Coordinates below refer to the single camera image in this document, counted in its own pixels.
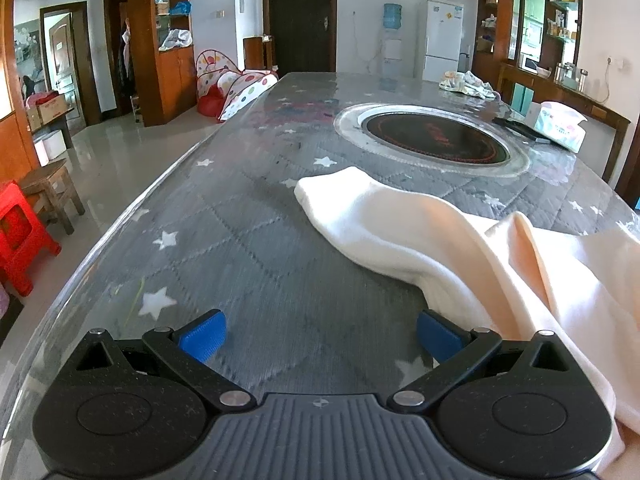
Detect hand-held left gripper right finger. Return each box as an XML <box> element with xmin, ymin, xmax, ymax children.
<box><xmin>385</xmin><ymin>309</ymin><xmax>574</xmax><ymax>414</ymax></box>

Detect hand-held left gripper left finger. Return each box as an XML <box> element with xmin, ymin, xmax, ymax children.
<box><xmin>75</xmin><ymin>309</ymin><xmax>257</xmax><ymax>414</ymax></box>

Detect cream white garment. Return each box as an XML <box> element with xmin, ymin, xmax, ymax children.
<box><xmin>294</xmin><ymin>166</ymin><xmax>640</xmax><ymax>480</ymax></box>

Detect grey star-print table cover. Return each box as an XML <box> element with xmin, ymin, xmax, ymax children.
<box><xmin>0</xmin><ymin>72</ymin><xmax>640</xmax><ymax>461</ymax></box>

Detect round built-in cooktop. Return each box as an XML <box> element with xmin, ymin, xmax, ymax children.
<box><xmin>334</xmin><ymin>103</ymin><xmax>532</xmax><ymax>178</ymax></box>

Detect red plastic stool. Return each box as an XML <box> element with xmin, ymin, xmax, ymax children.
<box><xmin>0</xmin><ymin>181</ymin><xmax>62</xmax><ymax>297</ymax></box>

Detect flat black notebook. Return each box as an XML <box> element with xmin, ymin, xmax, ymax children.
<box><xmin>492</xmin><ymin>117</ymin><xmax>551</xmax><ymax>145</ymax></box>

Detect small wooden stool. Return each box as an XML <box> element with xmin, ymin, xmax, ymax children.
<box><xmin>19</xmin><ymin>158</ymin><xmax>86</xmax><ymax>235</ymax></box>

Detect soft tissue pack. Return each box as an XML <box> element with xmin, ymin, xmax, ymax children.
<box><xmin>532</xmin><ymin>101</ymin><xmax>588</xmax><ymax>153</ymax></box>

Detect white storage box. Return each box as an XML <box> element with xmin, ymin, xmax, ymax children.
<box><xmin>32</xmin><ymin>130</ymin><xmax>66</xmax><ymax>166</ymax></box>

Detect polka-dot play tent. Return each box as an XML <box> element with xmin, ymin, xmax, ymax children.
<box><xmin>196</xmin><ymin>49</ymin><xmax>278</xmax><ymax>122</ymax></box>

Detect crumpled printed plastic bag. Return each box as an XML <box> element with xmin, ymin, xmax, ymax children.
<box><xmin>439</xmin><ymin>71</ymin><xmax>501</xmax><ymax>100</ymax></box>

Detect tall wooden display cabinet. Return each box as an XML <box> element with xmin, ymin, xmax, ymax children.
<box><xmin>126</xmin><ymin>0</ymin><xmax>197</xmax><ymax>127</ymax></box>

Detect cardboard box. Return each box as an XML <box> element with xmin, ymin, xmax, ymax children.
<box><xmin>26</xmin><ymin>92</ymin><xmax>68</xmax><ymax>126</ymax></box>

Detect wooden console table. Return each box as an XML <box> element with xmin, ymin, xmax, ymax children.
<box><xmin>497</xmin><ymin>62</ymin><xmax>632</xmax><ymax>186</ymax></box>

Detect low wooden cabinet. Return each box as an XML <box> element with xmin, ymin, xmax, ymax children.
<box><xmin>243</xmin><ymin>36</ymin><xmax>275</xmax><ymax>72</ymax></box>

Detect hanging coats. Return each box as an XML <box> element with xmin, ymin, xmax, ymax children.
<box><xmin>117</xmin><ymin>17</ymin><xmax>136</xmax><ymax>96</ymax></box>

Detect white water dispenser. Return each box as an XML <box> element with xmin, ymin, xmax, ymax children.
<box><xmin>382</xmin><ymin>30</ymin><xmax>404</xmax><ymax>77</ymax></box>

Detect white refrigerator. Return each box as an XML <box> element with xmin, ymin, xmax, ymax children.
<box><xmin>422</xmin><ymin>0</ymin><xmax>464</xmax><ymax>82</ymax></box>

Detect panelled room door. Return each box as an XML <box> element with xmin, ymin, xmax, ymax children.
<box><xmin>40</xmin><ymin>2</ymin><xmax>101</xmax><ymax>128</ymax></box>

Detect wooden glass shelf cabinet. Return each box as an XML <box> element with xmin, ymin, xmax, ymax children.
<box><xmin>471</xmin><ymin>0</ymin><xmax>583</xmax><ymax>81</ymax></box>

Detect dark wooden door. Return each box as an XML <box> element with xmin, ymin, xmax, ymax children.
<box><xmin>262</xmin><ymin>0</ymin><xmax>338</xmax><ymax>73</ymax></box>

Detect flower wall painting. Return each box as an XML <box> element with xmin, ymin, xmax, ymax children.
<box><xmin>14</xmin><ymin>20</ymin><xmax>43</xmax><ymax>101</ymax></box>

